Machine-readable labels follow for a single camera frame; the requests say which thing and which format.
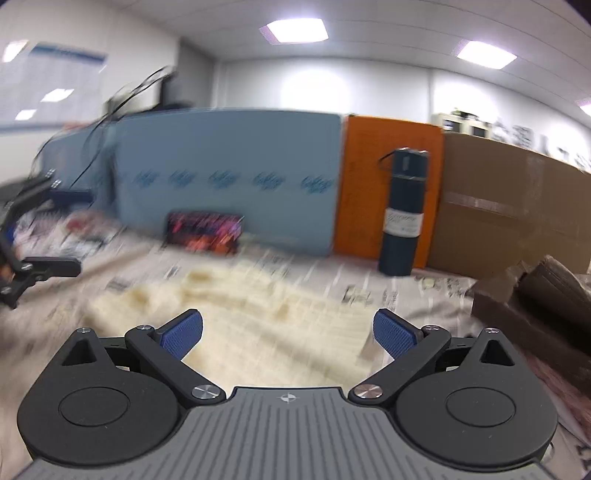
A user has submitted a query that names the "cream cable knit sweater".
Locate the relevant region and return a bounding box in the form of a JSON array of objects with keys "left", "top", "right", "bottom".
[{"left": 86, "top": 263, "right": 374, "bottom": 391}]

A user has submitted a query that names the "grey printed bed sheet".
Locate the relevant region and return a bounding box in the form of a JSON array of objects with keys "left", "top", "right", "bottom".
[{"left": 0, "top": 211, "right": 591, "bottom": 480}]

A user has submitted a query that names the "smartphone playing video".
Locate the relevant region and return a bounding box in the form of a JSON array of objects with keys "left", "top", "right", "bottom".
[{"left": 164, "top": 211, "right": 243, "bottom": 256}]

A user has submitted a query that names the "dark blue vacuum bottle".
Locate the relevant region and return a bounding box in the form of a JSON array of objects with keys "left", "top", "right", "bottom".
[{"left": 378, "top": 147, "right": 429, "bottom": 277}]

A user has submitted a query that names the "dark brown folded garment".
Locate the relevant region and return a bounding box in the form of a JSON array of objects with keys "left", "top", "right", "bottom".
[{"left": 469, "top": 255, "right": 590, "bottom": 394}]

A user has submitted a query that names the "large brown cardboard box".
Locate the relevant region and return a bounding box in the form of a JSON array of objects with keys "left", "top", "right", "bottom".
[{"left": 428, "top": 133, "right": 590, "bottom": 279}]

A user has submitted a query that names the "orange flat box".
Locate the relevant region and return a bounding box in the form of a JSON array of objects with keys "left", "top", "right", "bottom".
[{"left": 332, "top": 115, "right": 444, "bottom": 268}]

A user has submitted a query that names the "light blue flat box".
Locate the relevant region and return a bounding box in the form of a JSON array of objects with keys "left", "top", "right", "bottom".
[{"left": 114, "top": 110, "right": 342, "bottom": 256}]

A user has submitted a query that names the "black power cable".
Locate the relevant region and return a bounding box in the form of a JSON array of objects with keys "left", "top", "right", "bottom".
[{"left": 32, "top": 64, "right": 177, "bottom": 190}]

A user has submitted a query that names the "blue wall notice poster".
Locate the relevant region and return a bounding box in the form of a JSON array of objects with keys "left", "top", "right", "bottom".
[{"left": 1, "top": 40, "right": 107, "bottom": 132}]

